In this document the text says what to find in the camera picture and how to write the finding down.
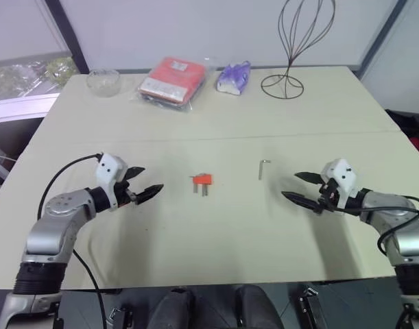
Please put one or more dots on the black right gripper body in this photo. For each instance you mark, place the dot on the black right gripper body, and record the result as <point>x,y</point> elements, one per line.
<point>329,198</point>

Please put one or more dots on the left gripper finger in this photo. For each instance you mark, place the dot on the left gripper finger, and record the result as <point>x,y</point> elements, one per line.
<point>150,192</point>
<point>136,171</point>

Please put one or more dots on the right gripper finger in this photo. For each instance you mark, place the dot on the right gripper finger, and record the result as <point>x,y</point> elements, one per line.
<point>310,177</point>
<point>303,200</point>

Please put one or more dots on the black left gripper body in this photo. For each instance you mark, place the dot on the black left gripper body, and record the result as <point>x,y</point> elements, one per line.
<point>125,197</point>

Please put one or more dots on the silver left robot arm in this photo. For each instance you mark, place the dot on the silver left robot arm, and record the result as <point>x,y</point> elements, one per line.
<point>55,222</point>

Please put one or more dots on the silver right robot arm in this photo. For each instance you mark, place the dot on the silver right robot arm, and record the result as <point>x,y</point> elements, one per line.
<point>394,209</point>

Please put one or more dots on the metal hex key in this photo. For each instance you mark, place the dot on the metal hex key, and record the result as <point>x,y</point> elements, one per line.
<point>261,169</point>

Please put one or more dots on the red rectangular block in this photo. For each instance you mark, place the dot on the red rectangular block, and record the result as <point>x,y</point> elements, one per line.
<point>202,179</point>

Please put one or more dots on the clear glass bowl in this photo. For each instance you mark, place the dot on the clear glass bowl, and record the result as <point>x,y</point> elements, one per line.
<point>103,82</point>

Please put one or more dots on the red package in plastic bag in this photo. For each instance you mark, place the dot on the red package in plastic bag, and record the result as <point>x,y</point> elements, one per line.
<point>173,80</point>

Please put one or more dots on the black bag with red patch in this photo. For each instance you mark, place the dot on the black bag with red patch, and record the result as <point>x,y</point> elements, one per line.
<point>413,127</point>

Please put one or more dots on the dark grey rounded shape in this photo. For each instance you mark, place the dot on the dark grey rounded shape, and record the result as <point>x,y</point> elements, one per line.
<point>173,308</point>
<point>257,306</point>

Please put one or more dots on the purple tissue pack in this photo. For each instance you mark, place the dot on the purple tissue pack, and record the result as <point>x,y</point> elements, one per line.
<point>234,77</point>

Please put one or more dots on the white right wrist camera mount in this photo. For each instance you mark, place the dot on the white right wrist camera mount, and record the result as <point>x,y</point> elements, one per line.
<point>343,176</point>

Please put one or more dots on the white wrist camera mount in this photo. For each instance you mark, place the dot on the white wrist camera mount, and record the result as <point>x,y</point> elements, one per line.
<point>108,168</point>
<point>343,176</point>

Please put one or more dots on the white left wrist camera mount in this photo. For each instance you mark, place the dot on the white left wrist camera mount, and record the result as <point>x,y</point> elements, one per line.
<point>108,168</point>

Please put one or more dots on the black metal bracket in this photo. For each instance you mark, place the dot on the black metal bracket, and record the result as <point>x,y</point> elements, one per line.
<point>312,308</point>
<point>118,317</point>

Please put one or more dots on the dark window frame post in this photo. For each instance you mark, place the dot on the dark window frame post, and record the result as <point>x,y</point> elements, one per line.
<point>70,37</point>

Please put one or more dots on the grey window frame post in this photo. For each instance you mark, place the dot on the grey window frame post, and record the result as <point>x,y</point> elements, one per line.
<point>384,37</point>

